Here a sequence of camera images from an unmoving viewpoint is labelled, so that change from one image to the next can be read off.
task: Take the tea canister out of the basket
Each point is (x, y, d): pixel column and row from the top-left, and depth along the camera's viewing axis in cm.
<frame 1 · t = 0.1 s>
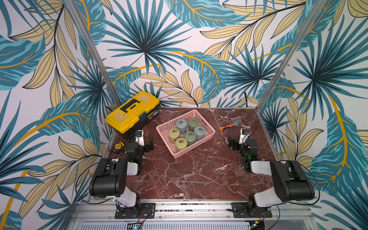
left hand: (145, 138, 92), fingers open
right hand: (238, 136, 93), fingers open
yellow black toolbox: (132, 116, 93), point 18 cm above the table
pink plastic basket: (163, 130, 105), point 2 cm above the table
blue-grey tea canister back: (181, 125, 101), point 9 cm above the table
green tea canister back right: (192, 122, 102), point 8 cm above the table
blue-grey tea canister right: (200, 132, 97), point 9 cm above the table
green tea canister middle: (191, 137, 94), point 9 cm above the table
yellow-green tea canister left: (173, 133, 95), point 10 cm above the table
yellow-green tea canister front: (180, 143, 90), point 9 cm above the table
orange adjustable wrench: (235, 123, 112), on the table
yellow black tape measure: (120, 147, 94), point 4 cm above the table

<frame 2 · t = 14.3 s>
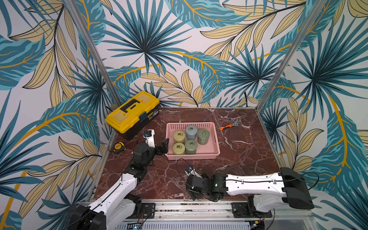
left hand: (161, 140, 81), fingers open
right hand: (192, 186, 76), fingers open
pink plastic basket: (210, 150, 99), on the table
blue-grey tea canister back: (191, 132, 97), point 9 cm above the table
green tea canister back right: (203, 136, 94), point 9 cm above the table
green tea canister middle: (190, 146, 90), point 9 cm above the table
yellow-green tea canister left: (179, 136, 94), point 9 cm above the table
yellow-green tea canister front: (178, 148, 88), point 10 cm above the table
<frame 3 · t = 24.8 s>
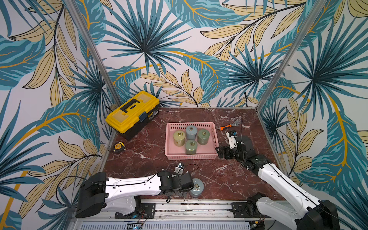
left hand: (176, 188, 76), fingers open
right hand: (223, 147, 83), fingers open
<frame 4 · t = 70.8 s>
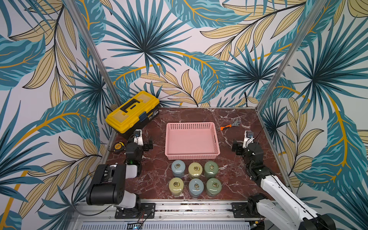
left hand: (143, 137, 90), fingers open
right hand: (244, 139, 82), fingers open
blue-grey tea canister back: (178, 167, 81), point 9 cm above the table
green tea canister back right: (211, 169, 80), point 10 cm above the table
green tea canister middle: (213, 186, 75), point 10 cm above the table
yellow-green tea canister left: (195, 170, 80), point 10 cm above the table
